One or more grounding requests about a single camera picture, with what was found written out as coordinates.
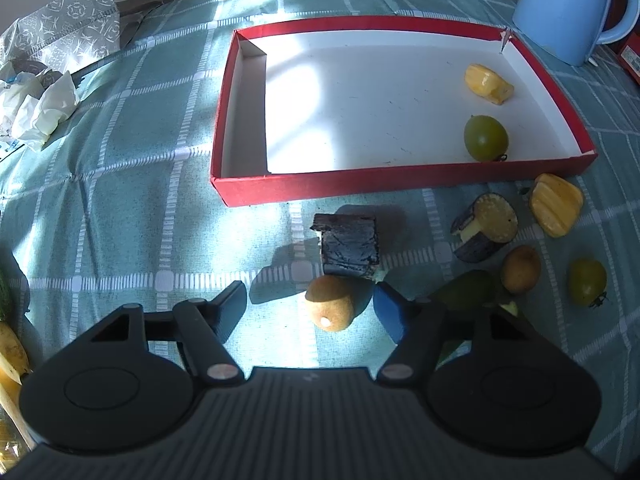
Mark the dark charred block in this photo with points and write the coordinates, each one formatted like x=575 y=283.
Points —
x=350 y=247

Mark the crumpled plastic wrapper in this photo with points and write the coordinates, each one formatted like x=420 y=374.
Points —
x=10 y=95

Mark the silver patterned gift bag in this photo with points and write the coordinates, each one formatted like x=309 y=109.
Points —
x=65 y=20

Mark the green checked tablecloth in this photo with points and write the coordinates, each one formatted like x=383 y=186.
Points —
x=125 y=185

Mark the yellow banana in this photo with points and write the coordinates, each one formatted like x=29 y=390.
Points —
x=10 y=355

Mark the green cucumber piece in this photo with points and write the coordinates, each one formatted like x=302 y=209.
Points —
x=470 y=287

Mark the yellow pepper piece on table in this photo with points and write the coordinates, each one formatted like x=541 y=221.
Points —
x=555 y=205

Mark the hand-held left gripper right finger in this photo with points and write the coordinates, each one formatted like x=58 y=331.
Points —
x=387 y=310

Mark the green tomato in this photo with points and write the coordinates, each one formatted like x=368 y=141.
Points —
x=485 y=137
x=586 y=282

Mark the light blue electric kettle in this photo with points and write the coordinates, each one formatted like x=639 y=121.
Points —
x=565 y=5

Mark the crumpled white tissue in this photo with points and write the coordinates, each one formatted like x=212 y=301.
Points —
x=47 y=110

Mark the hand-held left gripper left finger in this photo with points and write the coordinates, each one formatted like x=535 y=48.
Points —
x=230 y=310

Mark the purple eggplant piece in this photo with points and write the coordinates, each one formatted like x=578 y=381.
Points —
x=492 y=220

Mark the small brown kiwi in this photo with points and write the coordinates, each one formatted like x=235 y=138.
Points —
x=521 y=270

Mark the dark green cucumber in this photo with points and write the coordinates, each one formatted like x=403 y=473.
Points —
x=3 y=290

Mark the red box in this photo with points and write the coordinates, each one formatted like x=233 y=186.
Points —
x=631 y=62

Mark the yellow pepper piece in tray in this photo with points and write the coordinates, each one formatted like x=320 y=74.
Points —
x=487 y=84

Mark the red cardboard box tray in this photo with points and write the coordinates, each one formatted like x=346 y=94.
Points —
x=375 y=110

